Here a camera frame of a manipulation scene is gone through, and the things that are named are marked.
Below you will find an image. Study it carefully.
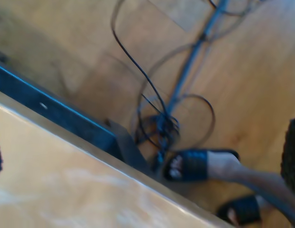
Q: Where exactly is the person's leg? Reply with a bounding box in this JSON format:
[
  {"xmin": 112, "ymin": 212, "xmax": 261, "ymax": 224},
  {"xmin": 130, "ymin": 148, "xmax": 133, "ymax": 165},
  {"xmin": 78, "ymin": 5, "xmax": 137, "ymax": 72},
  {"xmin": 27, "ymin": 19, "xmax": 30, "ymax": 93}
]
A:
[{"xmin": 208, "ymin": 151, "xmax": 295, "ymax": 224}]

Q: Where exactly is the person's foot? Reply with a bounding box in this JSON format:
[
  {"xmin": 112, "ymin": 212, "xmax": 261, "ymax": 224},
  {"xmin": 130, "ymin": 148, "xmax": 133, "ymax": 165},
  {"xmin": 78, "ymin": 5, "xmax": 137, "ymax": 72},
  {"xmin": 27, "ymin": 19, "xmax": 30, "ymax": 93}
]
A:
[{"xmin": 227, "ymin": 196, "xmax": 276, "ymax": 225}]

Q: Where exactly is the black slipper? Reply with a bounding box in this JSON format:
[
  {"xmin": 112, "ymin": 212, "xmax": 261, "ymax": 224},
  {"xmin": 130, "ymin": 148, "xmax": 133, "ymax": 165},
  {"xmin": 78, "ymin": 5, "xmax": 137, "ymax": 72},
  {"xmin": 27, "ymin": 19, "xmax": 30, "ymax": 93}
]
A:
[
  {"xmin": 216, "ymin": 194, "xmax": 262, "ymax": 225},
  {"xmin": 161, "ymin": 148, "xmax": 240, "ymax": 183}
]

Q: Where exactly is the dark metal table frame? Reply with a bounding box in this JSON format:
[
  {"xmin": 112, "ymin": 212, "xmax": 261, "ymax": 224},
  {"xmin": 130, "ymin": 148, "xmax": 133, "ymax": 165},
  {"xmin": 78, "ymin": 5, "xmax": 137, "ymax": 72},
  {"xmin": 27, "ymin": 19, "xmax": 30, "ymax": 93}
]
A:
[{"xmin": 0, "ymin": 48, "xmax": 148, "ymax": 171}]

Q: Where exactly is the grey looped floor cable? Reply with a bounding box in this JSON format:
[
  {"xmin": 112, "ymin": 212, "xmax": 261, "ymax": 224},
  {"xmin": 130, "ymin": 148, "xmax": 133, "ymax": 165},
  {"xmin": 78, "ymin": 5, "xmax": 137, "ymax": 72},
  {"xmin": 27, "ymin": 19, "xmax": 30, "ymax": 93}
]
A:
[{"xmin": 132, "ymin": 42, "xmax": 216, "ymax": 152}]

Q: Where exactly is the blue-grey cable sleeve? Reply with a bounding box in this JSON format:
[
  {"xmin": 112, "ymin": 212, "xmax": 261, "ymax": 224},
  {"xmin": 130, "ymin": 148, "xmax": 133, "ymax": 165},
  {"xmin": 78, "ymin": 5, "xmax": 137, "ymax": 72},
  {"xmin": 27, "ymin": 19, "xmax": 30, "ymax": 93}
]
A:
[{"xmin": 167, "ymin": 0, "xmax": 230, "ymax": 114}]

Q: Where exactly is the thin black floor cable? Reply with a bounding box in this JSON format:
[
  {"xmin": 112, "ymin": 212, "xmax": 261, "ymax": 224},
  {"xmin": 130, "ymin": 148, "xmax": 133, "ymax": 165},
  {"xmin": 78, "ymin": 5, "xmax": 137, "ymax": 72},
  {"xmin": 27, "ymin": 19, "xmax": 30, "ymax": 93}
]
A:
[{"xmin": 110, "ymin": 0, "xmax": 181, "ymax": 164}]

